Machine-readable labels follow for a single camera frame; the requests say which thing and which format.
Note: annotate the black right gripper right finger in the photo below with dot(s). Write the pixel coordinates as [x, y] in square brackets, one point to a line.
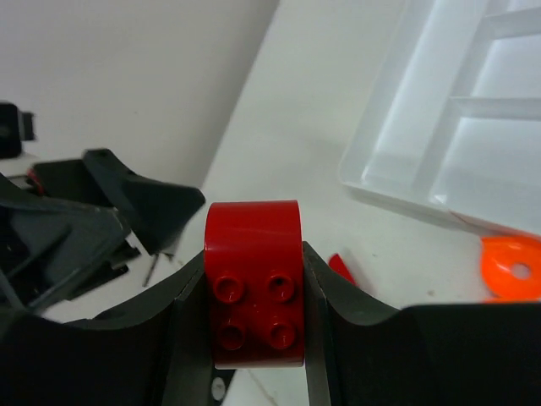
[335, 313]

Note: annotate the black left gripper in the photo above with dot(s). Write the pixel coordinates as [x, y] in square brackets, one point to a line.
[58, 248]

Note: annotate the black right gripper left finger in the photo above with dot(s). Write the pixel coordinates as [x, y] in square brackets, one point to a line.
[153, 349]

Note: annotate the red rounded lego brick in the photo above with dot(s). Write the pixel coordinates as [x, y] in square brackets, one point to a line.
[253, 261]

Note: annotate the red long lego brick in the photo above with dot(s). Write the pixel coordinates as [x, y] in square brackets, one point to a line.
[346, 266]

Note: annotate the orange round disc piece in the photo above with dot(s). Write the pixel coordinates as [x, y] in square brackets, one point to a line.
[510, 268]

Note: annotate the white compartment tray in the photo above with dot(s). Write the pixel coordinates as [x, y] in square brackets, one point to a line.
[451, 128]

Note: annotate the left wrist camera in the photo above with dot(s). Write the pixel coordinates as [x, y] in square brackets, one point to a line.
[16, 127]

